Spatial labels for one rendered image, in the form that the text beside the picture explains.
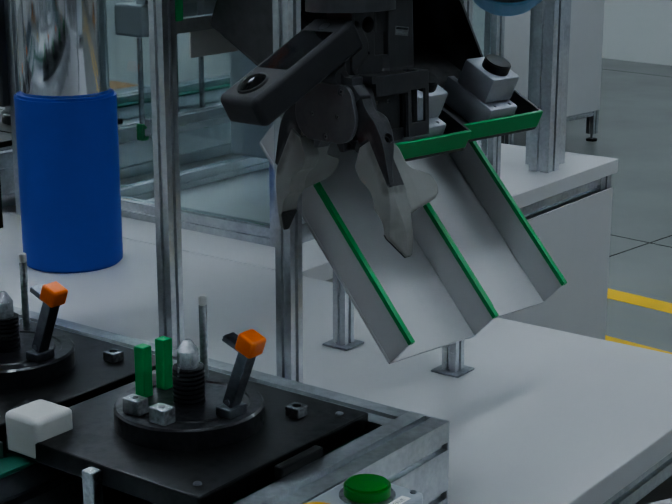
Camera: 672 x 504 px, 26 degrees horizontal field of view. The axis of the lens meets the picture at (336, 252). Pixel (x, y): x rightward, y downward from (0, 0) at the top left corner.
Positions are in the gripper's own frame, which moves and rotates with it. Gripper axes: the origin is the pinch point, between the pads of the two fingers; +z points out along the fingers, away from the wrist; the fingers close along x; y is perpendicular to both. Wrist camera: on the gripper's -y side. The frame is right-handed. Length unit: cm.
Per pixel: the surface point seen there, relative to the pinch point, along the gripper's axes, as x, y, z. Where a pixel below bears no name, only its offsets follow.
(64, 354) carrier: 39.4, -3.0, 17.2
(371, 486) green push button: -2.0, 1.4, 20.6
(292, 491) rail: 4.5, -1.9, 22.0
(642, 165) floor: 352, 507, 105
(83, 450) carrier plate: 20.9, -12.4, 19.9
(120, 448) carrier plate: 19.1, -9.6, 20.0
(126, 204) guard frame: 130, 63, 24
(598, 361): 26, 66, 31
